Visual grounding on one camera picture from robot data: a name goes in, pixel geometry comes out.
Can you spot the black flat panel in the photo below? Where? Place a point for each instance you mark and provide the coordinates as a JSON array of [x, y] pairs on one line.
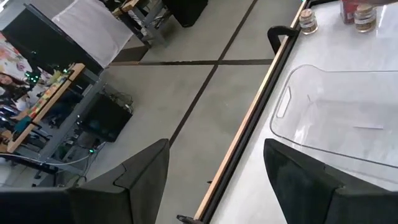
[[46, 40]]

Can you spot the clear plastic bin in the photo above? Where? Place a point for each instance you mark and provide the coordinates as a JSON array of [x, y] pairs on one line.
[[335, 109]]

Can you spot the black computer case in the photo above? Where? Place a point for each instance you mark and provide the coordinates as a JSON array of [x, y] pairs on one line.
[[107, 118]]

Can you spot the person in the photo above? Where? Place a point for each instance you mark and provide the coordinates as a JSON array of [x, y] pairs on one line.
[[9, 90]]

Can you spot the red-lidded patterned paprika tin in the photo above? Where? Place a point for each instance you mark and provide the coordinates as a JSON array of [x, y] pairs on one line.
[[348, 12]]

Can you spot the white sheet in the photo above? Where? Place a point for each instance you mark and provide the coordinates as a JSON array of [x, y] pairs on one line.
[[93, 28]]

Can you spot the cork-stoppered glass spice jar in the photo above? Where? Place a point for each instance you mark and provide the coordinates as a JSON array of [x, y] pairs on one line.
[[308, 23], [365, 20]]

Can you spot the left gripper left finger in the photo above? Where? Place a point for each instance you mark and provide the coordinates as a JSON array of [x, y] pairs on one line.
[[124, 199]]

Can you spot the black aluminium table frame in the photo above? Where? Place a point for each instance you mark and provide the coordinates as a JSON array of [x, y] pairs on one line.
[[253, 124]]

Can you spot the black frame clamp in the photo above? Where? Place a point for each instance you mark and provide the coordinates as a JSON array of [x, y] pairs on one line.
[[188, 219], [275, 32]]

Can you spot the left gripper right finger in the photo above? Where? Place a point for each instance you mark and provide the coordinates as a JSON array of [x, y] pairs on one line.
[[304, 193]]

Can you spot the wooden workbench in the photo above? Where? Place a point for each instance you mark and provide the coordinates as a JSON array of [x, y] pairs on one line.
[[46, 99]]

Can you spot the black box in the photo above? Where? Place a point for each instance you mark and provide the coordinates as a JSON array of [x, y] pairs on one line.
[[186, 12]]

